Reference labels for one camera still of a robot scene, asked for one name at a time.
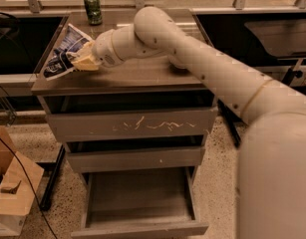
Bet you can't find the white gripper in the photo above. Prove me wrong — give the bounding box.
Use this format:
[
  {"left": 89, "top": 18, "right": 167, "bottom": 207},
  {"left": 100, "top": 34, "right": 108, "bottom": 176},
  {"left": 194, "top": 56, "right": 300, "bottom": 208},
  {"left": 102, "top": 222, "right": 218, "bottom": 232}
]
[{"left": 67, "top": 30, "right": 123, "bottom": 71}]

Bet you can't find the blue chip bag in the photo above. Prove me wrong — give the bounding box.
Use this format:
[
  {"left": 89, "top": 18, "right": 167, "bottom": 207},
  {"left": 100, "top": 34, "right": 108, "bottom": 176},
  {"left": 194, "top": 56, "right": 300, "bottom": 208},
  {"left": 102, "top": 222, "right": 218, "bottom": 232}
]
[{"left": 43, "top": 24, "right": 93, "bottom": 80}]

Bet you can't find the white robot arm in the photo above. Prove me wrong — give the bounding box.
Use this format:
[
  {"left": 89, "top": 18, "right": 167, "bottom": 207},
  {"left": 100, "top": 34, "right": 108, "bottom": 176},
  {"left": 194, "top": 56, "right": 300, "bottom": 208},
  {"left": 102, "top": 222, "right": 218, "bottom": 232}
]
[{"left": 71, "top": 7, "right": 306, "bottom": 239}]

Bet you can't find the grey drawer cabinet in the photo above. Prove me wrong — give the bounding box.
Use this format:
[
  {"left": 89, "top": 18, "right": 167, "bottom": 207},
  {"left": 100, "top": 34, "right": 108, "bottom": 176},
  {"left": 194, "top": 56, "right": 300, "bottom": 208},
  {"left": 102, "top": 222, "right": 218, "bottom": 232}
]
[{"left": 31, "top": 9, "right": 227, "bottom": 239}]

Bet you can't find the top grey drawer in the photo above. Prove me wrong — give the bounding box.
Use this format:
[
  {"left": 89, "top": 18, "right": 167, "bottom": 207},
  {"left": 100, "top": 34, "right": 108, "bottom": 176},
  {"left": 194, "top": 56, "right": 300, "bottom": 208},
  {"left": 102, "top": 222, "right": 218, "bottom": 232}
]
[{"left": 47, "top": 108, "right": 217, "bottom": 142}]

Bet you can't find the middle grey drawer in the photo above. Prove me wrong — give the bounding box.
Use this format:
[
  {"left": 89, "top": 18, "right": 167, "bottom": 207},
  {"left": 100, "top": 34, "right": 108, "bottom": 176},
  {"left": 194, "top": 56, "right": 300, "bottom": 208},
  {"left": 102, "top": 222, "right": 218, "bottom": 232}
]
[{"left": 67, "top": 146, "right": 204, "bottom": 173}]

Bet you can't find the open bottom grey drawer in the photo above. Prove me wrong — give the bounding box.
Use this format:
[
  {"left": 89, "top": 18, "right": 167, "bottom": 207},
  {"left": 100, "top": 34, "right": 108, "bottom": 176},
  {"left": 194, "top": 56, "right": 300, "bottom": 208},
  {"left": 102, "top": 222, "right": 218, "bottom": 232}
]
[{"left": 72, "top": 167, "right": 208, "bottom": 239}]

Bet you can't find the green soda can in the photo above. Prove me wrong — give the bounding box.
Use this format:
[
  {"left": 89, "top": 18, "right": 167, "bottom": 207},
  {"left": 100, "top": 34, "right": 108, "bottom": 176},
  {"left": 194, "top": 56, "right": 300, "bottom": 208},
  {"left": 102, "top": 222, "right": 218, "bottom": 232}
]
[{"left": 84, "top": 0, "right": 103, "bottom": 25}]

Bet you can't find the white ceramic bowl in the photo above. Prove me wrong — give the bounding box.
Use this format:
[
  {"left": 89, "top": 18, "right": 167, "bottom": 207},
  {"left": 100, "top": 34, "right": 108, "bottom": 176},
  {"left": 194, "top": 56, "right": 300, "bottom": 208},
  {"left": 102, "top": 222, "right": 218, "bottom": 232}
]
[{"left": 167, "top": 55, "right": 186, "bottom": 70}]

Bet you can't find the brown cardboard box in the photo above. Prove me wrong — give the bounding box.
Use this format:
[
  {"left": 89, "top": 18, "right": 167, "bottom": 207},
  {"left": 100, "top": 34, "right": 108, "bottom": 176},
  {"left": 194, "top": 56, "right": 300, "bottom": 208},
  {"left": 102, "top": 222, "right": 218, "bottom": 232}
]
[{"left": 0, "top": 126, "right": 44, "bottom": 216}]

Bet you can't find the black table leg left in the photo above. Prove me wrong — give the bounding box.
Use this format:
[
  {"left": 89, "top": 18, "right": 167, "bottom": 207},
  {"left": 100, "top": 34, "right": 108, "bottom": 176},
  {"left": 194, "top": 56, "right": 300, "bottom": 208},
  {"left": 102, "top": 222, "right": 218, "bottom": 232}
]
[{"left": 39, "top": 146, "right": 65, "bottom": 211}]

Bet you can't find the black table leg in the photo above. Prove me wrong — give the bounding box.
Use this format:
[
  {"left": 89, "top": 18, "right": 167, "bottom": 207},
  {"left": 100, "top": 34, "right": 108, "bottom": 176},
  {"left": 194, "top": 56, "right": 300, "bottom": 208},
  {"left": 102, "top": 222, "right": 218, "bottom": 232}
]
[
  {"left": 217, "top": 101, "right": 241, "bottom": 148},
  {"left": 39, "top": 146, "right": 65, "bottom": 211}
]

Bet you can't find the black table leg right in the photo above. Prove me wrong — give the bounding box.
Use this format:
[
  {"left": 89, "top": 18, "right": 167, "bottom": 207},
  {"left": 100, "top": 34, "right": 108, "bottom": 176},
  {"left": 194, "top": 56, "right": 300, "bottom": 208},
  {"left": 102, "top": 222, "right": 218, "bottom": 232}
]
[{"left": 217, "top": 101, "right": 241, "bottom": 148}]

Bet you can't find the white box under cardboard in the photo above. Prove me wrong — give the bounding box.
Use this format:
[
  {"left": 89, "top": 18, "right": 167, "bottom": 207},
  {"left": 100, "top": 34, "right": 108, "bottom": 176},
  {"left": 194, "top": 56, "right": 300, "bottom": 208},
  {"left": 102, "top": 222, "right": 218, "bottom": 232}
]
[{"left": 0, "top": 214, "right": 26, "bottom": 237}]

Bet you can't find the black cable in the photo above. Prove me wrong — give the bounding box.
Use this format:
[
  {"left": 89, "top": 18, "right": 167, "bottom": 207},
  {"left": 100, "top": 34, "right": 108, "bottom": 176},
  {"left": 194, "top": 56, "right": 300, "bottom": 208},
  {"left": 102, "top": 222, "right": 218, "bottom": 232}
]
[{"left": 0, "top": 80, "right": 59, "bottom": 239}]

